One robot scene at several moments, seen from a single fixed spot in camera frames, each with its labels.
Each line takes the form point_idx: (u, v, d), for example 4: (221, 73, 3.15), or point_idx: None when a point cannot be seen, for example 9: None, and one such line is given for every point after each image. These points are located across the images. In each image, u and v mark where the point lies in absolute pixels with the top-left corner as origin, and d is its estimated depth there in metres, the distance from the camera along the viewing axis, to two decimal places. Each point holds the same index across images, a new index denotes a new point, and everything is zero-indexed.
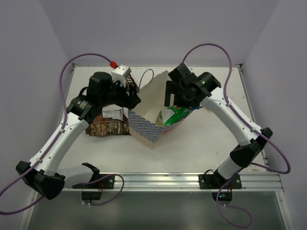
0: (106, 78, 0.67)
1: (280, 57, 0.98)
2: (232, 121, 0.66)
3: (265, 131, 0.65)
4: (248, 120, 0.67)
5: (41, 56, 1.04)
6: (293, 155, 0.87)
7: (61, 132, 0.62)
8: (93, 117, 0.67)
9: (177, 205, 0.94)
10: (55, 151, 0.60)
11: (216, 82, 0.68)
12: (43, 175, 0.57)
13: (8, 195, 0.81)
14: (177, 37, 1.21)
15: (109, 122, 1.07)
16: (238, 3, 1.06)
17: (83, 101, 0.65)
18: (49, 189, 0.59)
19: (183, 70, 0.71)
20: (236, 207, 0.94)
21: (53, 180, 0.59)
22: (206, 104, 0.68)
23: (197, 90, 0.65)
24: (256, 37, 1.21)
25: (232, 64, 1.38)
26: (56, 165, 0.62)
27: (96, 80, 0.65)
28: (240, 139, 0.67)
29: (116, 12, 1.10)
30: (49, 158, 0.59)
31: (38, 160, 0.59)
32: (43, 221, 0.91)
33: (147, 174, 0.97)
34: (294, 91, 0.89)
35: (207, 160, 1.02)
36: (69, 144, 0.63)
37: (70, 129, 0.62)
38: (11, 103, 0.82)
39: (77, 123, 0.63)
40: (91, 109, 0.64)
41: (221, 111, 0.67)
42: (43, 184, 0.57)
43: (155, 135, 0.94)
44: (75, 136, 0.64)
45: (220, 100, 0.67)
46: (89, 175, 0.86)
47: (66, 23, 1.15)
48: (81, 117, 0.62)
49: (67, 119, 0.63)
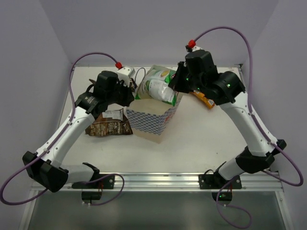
0: (113, 76, 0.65)
1: (280, 57, 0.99)
2: (252, 132, 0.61)
3: (280, 143, 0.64)
4: (265, 131, 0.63)
5: (41, 55, 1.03)
6: (294, 154, 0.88)
7: (68, 125, 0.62)
8: (99, 113, 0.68)
9: (177, 206, 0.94)
10: (63, 142, 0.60)
11: (242, 86, 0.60)
12: (50, 164, 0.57)
13: (8, 195, 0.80)
14: (177, 37, 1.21)
15: (109, 122, 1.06)
16: (238, 3, 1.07)
17: (90, 97, 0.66)
18: (53, 181, 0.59)
19: (206, 61, 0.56)
20: (237, 208, 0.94)
21: (57, 172, 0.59)
22: (226, 109, 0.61)
23: (219, 91, 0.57)
24: (255, 38, 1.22)
25: (231, 64, 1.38)
26: (61, 157, 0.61)
27: (104, 78, 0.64)
28: (253, 149, 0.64)
29: (117, 12, 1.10)
30: (56, 149, 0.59)
31: (45, 151, 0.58)
32: (42, 221, 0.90)
33: (147, 174, 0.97)
34: (293, 91, 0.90)
35: (208, 160, 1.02)
36: (76, 137, 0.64)
37: (77, 121, 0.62)
38: (11, 101, 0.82)
39: (84, 117, 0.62)
40: (98, 105, 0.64)
41: (242, 120, 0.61)
42: (49, 174, 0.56)
43: (157, 125, 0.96)
44: (82, 129, 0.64)
45: (242, 109, 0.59)
46: (89, 174, 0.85)
47: (66, 23, 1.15)
48: (88, 111, 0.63)
49: (75, 112, 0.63)
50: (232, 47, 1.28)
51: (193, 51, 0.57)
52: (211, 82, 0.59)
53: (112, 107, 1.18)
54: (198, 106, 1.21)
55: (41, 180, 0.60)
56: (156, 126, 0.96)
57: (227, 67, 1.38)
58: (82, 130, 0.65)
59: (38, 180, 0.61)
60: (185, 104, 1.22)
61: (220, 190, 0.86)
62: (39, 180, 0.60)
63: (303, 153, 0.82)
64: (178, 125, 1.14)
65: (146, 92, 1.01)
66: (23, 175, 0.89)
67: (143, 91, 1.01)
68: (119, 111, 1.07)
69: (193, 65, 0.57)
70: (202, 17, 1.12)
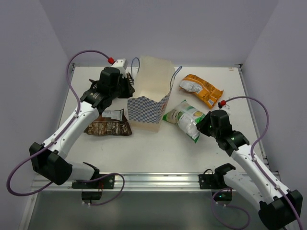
0: (115, 72, 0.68)
1: (283, 57, 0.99)
2: (255, 176, 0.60)
3: (292, 192, 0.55)
4: (274, 177, 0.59)
5: (40, 54, 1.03)
6: (295, 155, 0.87)
7: (76, 118, 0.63)
8: (104, 108, 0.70)
9: (177, 206, 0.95)
10: (69, 133, 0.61)
11: (245, 139, 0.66)
12: (57, 154, 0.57)
13: (9, 196, 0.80)
14: (177, 37, 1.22)
15: (107, 122, 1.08)
16: (238, 4, 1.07)
17: (96, 93, 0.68)
18: (60, 172, 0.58)
19: (223, 121, 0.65)
20: (236, 208, 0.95)
21: (64, 163, 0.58)
22: (235, 158, 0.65)
23: (227, 144, 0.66)
24: (256, 38, 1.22)
25: (231, 64, 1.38)
26: (68, 149, 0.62)
27: (107, 74, 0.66)
28: (264, 195, 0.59)
29: (117, 11, 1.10)
30: (63, 140, 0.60)
31: (53, 141, 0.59)
32: (42, 223, 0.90)
33: (147, 174, 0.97)
34: (296, 90, 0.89)
35: (208, 160, 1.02)
36: (81, 129, 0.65)
37: (84, 115, 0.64)
38: (11, 100, 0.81)
39: (90, 111, 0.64)
40: (102, 100, 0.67)
41: (247, 166, 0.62)
42: (56, 164, 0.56)
43: (156, 113, 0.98)
44: (87, 122, 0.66)
45: (245, 155, 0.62)
46: (91, 172, 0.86)
47: (66, 22, 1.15)
48: (94, 105, 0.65)
49: (80, 106, 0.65)
50: (232, 48, 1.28)
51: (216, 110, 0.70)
52: (222, 136, 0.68)
53: (112, 107, 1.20)
54: (198, 106, 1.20)
55: (46, 173, 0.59)
56: (155, 114, 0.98)
57: (227, 66, 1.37)
58: (88, 123, 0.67)
59: (41, 174, 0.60)
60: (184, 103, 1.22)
61: (216, 193, 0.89)
62: (42, 174, 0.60)
63: (303, 153, 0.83)
64: (169, 122, 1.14)
65: (173, 120, 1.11)
66: (23, 176, 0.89)
67: (172, 118, 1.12)
68: (119, 111, 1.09)
69: (214, 120, 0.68)
70: (202, 17, 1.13)
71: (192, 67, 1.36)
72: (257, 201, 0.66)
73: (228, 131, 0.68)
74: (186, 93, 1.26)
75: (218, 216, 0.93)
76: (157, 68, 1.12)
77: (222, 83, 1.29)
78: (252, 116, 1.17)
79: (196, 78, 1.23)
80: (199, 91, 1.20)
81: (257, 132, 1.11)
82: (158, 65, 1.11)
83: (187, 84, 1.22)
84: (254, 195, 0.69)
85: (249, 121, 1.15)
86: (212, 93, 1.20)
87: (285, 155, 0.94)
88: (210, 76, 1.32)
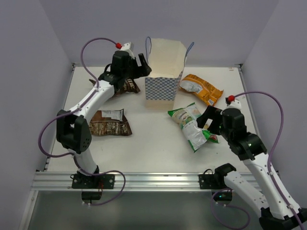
0: (126, 54, 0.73)
1: (283, 56, 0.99)
2: (267, 189, 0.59)
3: (303, 212, 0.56)
4: (287, 194, 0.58)
5: (40, 53, 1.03)
6: (296, 154, 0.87)
7: (96, 92, 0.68)
8: (119, 88, 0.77)
9: (177, 206, 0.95)
10: (92, 103, 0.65)
11: (263, 146, 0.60)
12: (83, 117, 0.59)
13: (8, 196, 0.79)
14: (178, 37, 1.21)
15: (107, 122, 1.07)
16: (237, 3, 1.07)
17: (111, 75, 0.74)
18: (83, 136, 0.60)
19: (238, 122, 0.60)
20: (236, 208, 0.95)
21: (87, 127, 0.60)
22: (247, 165, 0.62)
23: (241, 149, 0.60)
24: (256, 37, 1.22)
25: (231, 64, 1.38)
26: (88, 118, 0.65)
27: (118, 57, 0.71)
28: (273, 209, 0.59)
29: (117, 11, 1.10)
30: (87, 108, 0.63)
31: (78, 108, 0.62)
32: (42, 224, 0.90)
33: (147, 174, 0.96)
34: (296, 89, 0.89)
35: (208, 160, 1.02)
36: (100, 104, 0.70)
37: (103, 90, 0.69)
38: (11, 100, 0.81)
39: (108, 87, 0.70)
40: (117, 81, 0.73)
41: (260, 178, 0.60)
42: (83, 125, 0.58)
43: (173, 90, 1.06)
44: (104, 98, 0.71)
45: (261, 167, 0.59)
46: (93, 166, 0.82)
47: (66, 22, 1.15)
48: (112, 84, 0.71)
49: (99, 84, 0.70)
50: (232, 48, 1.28)
51: (229, 109, 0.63)
52: (236, 138, 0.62)
53: (112, 106, 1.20)
54: (197, 106, 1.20)
55: (68, 139, 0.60)
56: (171, 91, 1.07)
57: (227, 66, 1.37)
58: (104, 100, 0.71)
59: (64, 141, 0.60)
60: (185, 103, 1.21)
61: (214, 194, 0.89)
62: (64, 140, 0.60)
63: (304, 153, 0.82)
64: (173, 121, 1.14)
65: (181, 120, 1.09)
66: (23, 176, 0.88)
67: (179, 118, 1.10)
68: (119, 111, 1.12)
69: (226, 121, 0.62)
70: (202, 18, 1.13)
71: (192, 67, 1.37)
72: (258, 206, 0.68)
73: (242, 133, 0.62)
74: (186, 93, 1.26)
75: (218, 216, 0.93)
76: (167, 53, 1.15)
77: (222, 83, 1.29)
78: (252, 116, 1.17)
79: (196, 78, 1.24)
80: (199, 91, 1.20)
81: (257, 132, 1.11)
82: (169, 48, 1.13)
83: (187, 84, 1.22)
84: (255, 200, 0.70)
85: (249, 120, 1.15)
86: (212, 93, 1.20)
87: (285, 155, 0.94)
88: (210, 76, 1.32)
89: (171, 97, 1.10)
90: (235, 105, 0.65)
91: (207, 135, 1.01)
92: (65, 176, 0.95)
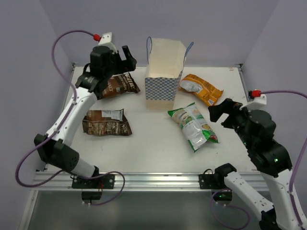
0: (106, 51, 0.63)
1: (283, 55, 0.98)
2: (282, 206, 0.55)
3: None
4: (301, 212, 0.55)
5: (40, 53, 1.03)
6: (296, 154, 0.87)
7: (74, 105, 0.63)
8: (101, 91, 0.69)
9: (176, 206, 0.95)
10: (71, 120, 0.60)
11: (289, 163, 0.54)
12: (62, 143, 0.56)
13: (8, 195, 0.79)
14: (178, 37, 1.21)
15: (107, 122, 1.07)
16: (238, 3, 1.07)
17: (90, 77, 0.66)
18: (67, 159, 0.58)
19: (267, 132, 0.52)
20: (236, 208, 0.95)
21: (69, 149, 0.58)
22: (266, 177, 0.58)
23: (264, 162, 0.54)
24: (256, 37, 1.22)
25: (231, 64, 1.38)
26: (71, 135, 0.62)
27: (97, 55, 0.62)
28: (281, 224, 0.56)
29: (117, 11, 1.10)
30: (65, 128, 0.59)
31: (55, 131, 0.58)
32: (42, 224, 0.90)
33: (147, 174, 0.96)
34: (297, 89, 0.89)
35: (208, 160, 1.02)
36: (82, 115, 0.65)
37: (81, 101, 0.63)
38: (11, 100, 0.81)
39: (87, 96, 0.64)
40: (98, 84, 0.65)
41: (278, 194, 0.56)
42: (63, 152, 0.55)
43: (173, 90, 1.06)
44: (86, 108, 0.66)
45: (282, 185, 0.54)
46: (91, 169, 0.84)
47: (66, 22, 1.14)
48: (91, 90, 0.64)
49: (76, 93, 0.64)
50: (232, 48, 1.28)
51: (258, 112, 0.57)
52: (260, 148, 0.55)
53: (112, 106, 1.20)
54: (197, 106, 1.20)
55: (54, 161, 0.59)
56: (171, 91, 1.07)
57: (227, 66, 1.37)
58: (86, 109, 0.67)
59: (51, 162, 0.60)
60: (185, 103, 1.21)
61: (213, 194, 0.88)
62: (52, 162, 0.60)
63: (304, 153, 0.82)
64: (173, 121, 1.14)
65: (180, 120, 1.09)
66: (23, 176, 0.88)
67: (179, 118, 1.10)
68: (119, 111, 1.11)
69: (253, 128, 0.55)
70: (202, 17, 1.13)
71: (192, 67, 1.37)
72: (258, 209, 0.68)
73: (268, 144, 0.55)
74: (186, 93, 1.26)
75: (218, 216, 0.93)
76: (167, 54, 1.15)
77: (222, 83, 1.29)
78: None
79: (195, 78, 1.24)
80: (199, 91, 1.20)
81: None
82: (169, 48, 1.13)
83: (187, 84, 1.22)
84: (255, 203, 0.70)
85: None
86: (212, 93, 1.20)
87: None
88: (210, 76, 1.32)
89: (172, 97, 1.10)
90: (261, 102, 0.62)
91: (207, 135, 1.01)
92: (65, 176, 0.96)
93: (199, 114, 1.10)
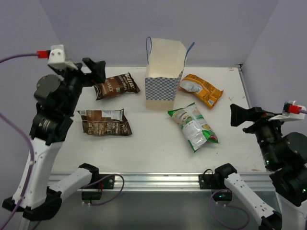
0: (53, 87, 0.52)
1: (284, 54, 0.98)
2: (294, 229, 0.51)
3: None
4: None
5: (39, 52, 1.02)
6: None
7: (33, 164, 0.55)
8: (64, 132, 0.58)
9: (176, 206, 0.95)
10: (35, 183, 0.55)
11: None
12: (30, 210, 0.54)
13: None
14: (177, 36, 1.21)
15: (107, 122, 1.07)
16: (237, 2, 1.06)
17: (45, 120, 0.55)
18: (45, 214, 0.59)
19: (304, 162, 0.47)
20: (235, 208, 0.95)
21: (43, 207, 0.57)
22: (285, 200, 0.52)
23: (290, 191, 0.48)
24: (256, 37, 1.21)
25: (232, 64, 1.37)
26: (41, 192, 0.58)
27: (43, 95, 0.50)
28: None
29: (116, 10, 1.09)
30: (31, 193, 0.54)
31: (20, 199, 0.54)
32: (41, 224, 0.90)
33: (148, 174, 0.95)
34: (297, 88, 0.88)
35: (208, 161, 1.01)
36: (47, 168, 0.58)
37: (41, 158, 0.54)
38: None
39: (46, 150, 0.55)
40: (56, 128, 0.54)
41: (295, 219, 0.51)
42: (34, 217, 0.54)
43: (173, 90, 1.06)
44: (50, 159, 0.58)
45: (301, 212, 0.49)
46: (89, 177, 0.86)
47: (65, 21, 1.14)
48: (48, 141, 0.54)
49: (33, 147, 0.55)
50: (233, 48, 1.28)
51: (297, 137, 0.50)
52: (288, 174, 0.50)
53: (112, 106, 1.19)
54: (197, 106, 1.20)
55: None
56: (171, 91, 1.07)
57: (227, 66, 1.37)
58: (51, 159, 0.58)
59: None
60: (185, 103, 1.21)
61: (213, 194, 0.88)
62: None
63: None
64: (173, 121, 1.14)
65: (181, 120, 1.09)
66: None
67: (179, 118, 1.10)
68: (119, 111, 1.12)
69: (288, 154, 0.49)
70: (202, 17, 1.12)
71: (192, 67, 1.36)
72: (259, 213, 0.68)
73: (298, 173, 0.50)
74: (186, 93, 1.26)
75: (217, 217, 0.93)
76: (167, 53, 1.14)
77: (223, 83, 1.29)
78: None
79: (195, 78, 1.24)
80: (199, 91, 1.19)
81: None
82: (169, 48, 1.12)
83: (187, 84, 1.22)
84: (256, 208, 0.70)
85: None
86: (212, 93, 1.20)
87: None
88: (210, 76, 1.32)
89: (172, 97, 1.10)
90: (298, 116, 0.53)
91: (207, 135, 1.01)
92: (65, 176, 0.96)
93: (199, 114, 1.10)
